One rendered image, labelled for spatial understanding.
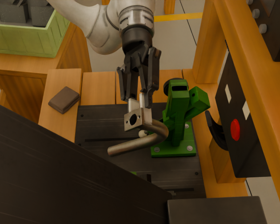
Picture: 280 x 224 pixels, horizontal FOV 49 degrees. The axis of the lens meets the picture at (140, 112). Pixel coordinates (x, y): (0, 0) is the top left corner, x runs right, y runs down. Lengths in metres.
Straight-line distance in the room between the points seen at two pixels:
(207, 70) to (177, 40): 1.64
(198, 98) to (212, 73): 0.39
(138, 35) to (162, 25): 2.26
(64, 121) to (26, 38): 0.53
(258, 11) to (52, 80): 0.97
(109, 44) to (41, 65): 0.66
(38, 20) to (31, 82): 0.31
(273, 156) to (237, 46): 0.16
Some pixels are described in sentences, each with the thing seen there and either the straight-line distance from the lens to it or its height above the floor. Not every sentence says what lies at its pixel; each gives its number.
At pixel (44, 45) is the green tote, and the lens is 1.51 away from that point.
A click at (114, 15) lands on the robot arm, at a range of 0.85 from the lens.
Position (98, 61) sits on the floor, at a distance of 2.65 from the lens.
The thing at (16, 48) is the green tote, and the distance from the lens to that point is 1.59.
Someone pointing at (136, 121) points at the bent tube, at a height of 1.24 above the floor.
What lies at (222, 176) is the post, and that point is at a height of 0.94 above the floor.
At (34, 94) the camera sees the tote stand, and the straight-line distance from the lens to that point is 1.63.
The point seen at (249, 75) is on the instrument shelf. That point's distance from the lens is 0.40.
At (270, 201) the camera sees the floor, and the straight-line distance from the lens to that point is 2.08.
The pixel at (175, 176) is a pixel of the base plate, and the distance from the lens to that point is 1.00.
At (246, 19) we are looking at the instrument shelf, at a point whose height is 1.54.
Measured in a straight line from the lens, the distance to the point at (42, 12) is 1.63.
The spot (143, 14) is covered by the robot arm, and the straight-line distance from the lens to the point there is 0.78.
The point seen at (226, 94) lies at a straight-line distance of 0.53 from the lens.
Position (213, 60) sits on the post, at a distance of 1.19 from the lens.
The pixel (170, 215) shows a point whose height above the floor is 1.24.
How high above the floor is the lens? 1.80
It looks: 53 degrees down
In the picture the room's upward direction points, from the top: straight up
